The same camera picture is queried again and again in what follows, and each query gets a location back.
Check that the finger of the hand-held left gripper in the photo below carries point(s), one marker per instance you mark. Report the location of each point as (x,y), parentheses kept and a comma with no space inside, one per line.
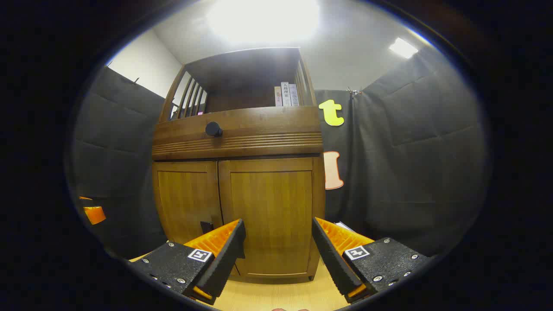
(95,214)

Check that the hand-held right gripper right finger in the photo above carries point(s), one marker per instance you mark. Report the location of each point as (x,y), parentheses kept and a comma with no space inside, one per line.
(332,263)

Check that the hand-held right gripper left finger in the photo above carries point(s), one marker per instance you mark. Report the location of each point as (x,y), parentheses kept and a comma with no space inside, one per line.
(227,263)

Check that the wooden double-door shoe cabinet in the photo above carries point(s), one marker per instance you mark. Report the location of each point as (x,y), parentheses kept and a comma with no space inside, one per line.
(268,125)

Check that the black round knob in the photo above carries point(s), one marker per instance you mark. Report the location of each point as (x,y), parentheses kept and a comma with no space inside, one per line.
(213,128)

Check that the light grey book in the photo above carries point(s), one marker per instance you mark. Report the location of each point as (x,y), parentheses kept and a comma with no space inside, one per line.
(293,95)

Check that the metal backdrop clip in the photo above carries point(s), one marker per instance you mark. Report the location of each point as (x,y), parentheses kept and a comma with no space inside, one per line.
(354,91)

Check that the thin pale book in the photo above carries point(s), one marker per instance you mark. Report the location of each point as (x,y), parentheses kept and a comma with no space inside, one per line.
(278,97)

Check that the small ceiling light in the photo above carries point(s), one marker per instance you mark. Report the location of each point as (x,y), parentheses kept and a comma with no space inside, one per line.
(403,47)

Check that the large ceiling light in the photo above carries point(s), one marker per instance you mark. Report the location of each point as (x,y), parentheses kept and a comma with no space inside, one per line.
(263,19)

